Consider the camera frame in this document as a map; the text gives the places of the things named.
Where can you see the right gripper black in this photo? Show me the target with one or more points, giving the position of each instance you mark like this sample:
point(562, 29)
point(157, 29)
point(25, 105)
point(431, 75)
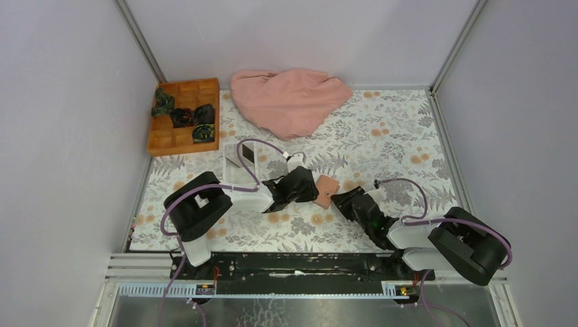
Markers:
point(343, 201)

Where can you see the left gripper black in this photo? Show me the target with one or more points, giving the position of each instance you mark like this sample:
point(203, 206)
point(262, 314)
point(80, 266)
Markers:
point(310, 193)

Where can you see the brown leather card holder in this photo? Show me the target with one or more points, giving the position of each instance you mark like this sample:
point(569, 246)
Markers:
point(327, 187)

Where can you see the white translucent card box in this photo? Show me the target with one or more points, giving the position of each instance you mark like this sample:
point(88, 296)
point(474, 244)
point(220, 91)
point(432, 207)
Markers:
point(240, 176)

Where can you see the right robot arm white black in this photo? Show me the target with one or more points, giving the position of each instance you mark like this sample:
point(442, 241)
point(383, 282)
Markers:
point(455, 241)

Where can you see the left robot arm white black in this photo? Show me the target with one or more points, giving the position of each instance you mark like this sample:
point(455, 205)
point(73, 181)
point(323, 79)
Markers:
point(197, 206)

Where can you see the floral table mat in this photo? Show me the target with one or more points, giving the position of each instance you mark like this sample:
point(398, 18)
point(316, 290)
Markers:
point(375, 135)

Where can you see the pink cloth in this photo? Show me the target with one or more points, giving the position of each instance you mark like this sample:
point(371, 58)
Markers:
point(289, 104)

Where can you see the dark patterned rolled sock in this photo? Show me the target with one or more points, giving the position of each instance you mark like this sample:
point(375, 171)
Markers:
point(203, 134)

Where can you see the black rolled sock right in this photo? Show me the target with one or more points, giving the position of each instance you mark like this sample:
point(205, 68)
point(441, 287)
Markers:
point(204, 115)

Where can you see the black rolled sock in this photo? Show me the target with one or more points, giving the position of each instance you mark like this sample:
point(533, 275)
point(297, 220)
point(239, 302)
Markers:
point(204, 115)
point(181, 117)

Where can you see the black rolled sock left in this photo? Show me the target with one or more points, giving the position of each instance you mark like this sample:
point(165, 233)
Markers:
point(181, 117)

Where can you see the wooden compartment tray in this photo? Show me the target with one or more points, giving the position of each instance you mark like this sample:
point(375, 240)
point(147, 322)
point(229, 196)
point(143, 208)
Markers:
point(164, 139)

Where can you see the green patterned rolled sock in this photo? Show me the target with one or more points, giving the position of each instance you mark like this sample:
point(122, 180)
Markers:
point(164, 103)

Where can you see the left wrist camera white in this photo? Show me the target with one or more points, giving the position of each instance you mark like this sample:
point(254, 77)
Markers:
point(296, 160)

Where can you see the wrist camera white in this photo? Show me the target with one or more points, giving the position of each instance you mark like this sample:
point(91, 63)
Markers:
point(296, 160)
point(377, 195)

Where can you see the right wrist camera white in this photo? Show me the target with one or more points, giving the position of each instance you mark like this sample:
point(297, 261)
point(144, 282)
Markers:
point(377, 195)

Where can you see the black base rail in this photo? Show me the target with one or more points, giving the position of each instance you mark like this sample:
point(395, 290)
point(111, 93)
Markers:
point(301, 274)

